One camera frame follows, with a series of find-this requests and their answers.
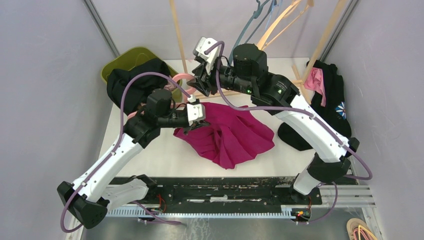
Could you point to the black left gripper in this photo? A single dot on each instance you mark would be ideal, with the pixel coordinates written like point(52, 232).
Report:
point(195, 125)

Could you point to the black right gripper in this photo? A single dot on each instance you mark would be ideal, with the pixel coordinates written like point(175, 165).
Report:
point(203, 81)

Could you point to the pink hanger hook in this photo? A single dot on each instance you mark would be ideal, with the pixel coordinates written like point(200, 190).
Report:
point(176, 78)

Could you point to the magenta skirt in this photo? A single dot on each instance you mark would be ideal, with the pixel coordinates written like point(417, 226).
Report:
point(232, 137)

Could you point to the grey-blue plastic hanger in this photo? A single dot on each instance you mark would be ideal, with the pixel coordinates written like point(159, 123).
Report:
point(256, 14)

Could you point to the light pink dress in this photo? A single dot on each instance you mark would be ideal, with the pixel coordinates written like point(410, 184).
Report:
point(170, 86)

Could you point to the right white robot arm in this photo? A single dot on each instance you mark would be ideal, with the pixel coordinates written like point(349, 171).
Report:
point(249, 74)

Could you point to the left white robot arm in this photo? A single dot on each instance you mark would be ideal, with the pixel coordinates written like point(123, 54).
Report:
point(89, 197)

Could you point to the olive green plastic basket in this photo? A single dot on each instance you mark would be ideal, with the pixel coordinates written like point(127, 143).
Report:
point(132, 58)

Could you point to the black garment pile with flower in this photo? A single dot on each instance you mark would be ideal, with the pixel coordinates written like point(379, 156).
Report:
point(335, 111)

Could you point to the pink cloth on pile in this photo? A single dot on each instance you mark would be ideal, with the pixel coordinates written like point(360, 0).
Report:
point(315, 82)

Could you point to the hangers bundle in corner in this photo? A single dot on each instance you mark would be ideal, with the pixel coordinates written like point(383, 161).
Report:
point(358, 230)

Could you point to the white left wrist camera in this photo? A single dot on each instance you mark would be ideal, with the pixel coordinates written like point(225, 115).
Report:
point(195, 113)

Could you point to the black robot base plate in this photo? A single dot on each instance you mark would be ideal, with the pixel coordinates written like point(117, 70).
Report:
point(226, 195)

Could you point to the grey toothed cable rail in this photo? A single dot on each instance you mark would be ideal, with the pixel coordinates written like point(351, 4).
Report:
point(137, 212)

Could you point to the grey wall conduit strip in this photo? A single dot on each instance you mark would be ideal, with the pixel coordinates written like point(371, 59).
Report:
point(95, 15)

